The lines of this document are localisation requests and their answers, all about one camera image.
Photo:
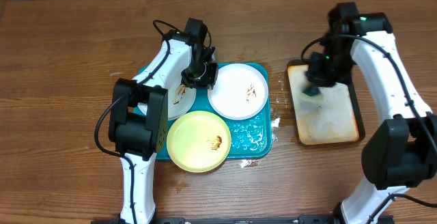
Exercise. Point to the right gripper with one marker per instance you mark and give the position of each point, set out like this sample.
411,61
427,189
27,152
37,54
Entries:
316,76

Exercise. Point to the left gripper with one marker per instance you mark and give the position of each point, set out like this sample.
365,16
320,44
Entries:
207,82

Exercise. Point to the green yellow sponge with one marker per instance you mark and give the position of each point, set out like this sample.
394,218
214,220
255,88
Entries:
311,91

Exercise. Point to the white plate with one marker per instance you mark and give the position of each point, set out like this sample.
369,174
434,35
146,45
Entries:
240,92
180,99

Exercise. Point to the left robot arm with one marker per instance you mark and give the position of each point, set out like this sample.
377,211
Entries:
138,114

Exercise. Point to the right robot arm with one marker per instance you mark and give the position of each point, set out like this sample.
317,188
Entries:
402,152

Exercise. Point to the black baking tray with suds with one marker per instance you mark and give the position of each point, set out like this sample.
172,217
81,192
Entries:
333,116

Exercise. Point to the teal plastic tray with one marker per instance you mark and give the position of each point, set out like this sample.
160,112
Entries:
251,138

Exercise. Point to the yellow-green plate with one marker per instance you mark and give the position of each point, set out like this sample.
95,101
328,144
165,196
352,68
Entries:
199,141

